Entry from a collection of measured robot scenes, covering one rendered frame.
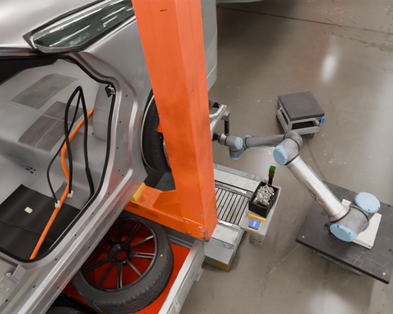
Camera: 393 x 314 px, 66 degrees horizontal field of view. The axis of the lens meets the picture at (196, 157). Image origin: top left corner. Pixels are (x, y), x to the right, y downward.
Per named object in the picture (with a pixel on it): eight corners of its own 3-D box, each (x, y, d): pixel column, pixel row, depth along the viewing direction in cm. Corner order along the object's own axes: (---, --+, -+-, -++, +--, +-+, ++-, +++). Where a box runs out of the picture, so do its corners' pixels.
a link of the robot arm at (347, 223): (372, 225, 188) (292, 133, 194) (357, 244, 181) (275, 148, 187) (355, 227, 202) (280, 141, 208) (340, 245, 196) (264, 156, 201)
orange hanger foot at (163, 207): (134, 191, 228) (121, 161, 203) (197, 214, 210) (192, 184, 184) (121, 209, 218) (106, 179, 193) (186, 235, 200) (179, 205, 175)
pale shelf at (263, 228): (259, 183, 235) (259, 180, 233) (281, 189, 229) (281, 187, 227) (240, 228, 210) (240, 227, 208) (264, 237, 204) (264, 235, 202)
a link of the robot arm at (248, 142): (305, 126, 198) (244, 133, 258) (294, 137, 193) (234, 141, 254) (313, 141, 201) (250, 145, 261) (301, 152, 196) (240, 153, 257)
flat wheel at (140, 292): (100, 221, 243) (90, 204, 225) (181, 228, 232) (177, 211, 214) (65, 309, 199) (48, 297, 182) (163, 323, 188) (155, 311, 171)
